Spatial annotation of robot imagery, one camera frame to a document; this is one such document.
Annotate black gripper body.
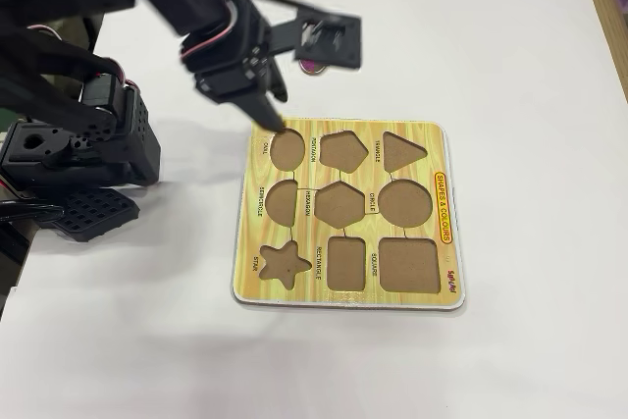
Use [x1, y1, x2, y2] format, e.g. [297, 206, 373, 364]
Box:
[183, 3, 287, 110]

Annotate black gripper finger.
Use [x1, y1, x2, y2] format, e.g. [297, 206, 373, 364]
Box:
[228, 90, 288, 133]
[266, 79, 290, 105]

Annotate purple oval piece yellow pin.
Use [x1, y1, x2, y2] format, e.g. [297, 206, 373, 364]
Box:
[298, 58, 328, 76]

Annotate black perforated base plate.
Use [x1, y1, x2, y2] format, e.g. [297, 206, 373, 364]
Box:
[38, 186, 141, 243]

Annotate red white servo wire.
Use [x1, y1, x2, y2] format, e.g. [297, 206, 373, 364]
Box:
[177, 0, 241, 65]

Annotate wooden shape puzzle board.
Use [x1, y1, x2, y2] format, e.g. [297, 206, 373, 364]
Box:
[230, 117, 467, 313]

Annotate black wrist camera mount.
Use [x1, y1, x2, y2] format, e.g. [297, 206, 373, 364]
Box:
[269, 14, 364, 71]

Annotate black looped power cable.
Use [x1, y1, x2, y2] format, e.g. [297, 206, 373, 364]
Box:
[0, 200, 65, 224]

